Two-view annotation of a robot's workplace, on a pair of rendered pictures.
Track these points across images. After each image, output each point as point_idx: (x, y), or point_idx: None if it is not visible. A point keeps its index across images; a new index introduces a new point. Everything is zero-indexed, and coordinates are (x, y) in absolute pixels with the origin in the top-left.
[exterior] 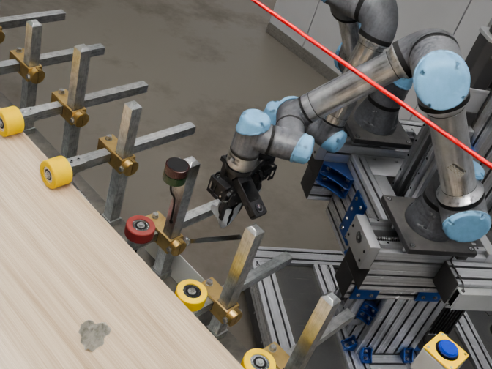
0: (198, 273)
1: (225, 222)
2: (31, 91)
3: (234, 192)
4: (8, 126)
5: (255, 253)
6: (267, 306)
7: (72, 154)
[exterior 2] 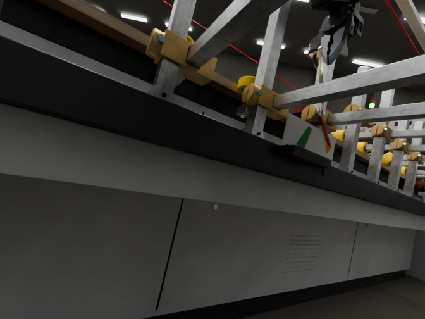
0: (298, 118)
1: (323, 52)
2: (395, 158)
3: (329, 15)
4: (333, 132)
5: (276, 14)
6: None
7: (373, 163)
